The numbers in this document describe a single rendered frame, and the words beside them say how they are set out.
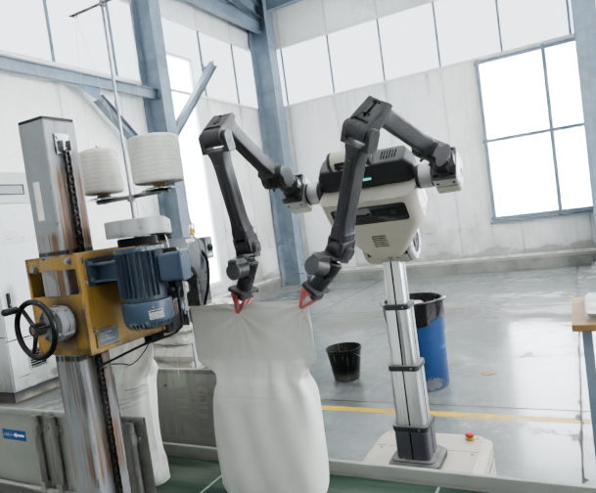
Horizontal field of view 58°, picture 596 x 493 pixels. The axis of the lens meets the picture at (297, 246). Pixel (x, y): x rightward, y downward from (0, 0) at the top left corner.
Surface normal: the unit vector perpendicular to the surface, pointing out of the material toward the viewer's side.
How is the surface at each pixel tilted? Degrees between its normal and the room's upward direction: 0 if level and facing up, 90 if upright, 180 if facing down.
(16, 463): 90
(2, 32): 90
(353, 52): 90
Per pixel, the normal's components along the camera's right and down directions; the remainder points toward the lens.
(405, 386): -0.46, 0.11
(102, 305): 0.88, -0.10
